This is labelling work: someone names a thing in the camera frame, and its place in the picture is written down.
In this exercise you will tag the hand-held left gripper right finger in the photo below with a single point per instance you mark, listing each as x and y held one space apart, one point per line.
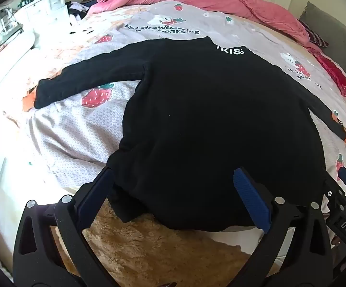
252 200

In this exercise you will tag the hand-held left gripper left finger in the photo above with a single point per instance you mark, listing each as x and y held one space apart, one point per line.
93 198

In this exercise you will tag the black sweater with orange print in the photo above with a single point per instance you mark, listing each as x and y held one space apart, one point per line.
205 125

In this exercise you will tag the dark clothes pile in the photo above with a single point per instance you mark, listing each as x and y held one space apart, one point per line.
78 10

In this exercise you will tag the strawberry print bed sheet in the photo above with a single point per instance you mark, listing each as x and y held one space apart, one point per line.
80 131

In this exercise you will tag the brown fluffy rug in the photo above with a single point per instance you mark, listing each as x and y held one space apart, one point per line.
149 251

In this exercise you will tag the red pillow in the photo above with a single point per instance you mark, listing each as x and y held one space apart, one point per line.
333 71

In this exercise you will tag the white bed footboard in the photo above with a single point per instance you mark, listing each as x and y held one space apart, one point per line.
2 95

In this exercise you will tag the striped pillow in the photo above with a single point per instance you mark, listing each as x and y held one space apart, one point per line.
315 36

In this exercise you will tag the grey padded headboard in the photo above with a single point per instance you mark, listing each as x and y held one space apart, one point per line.
336 30

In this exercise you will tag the white dresser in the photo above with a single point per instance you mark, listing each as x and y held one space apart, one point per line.
45 9

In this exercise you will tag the glass shelf rack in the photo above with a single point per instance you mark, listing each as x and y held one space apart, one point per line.
9 19

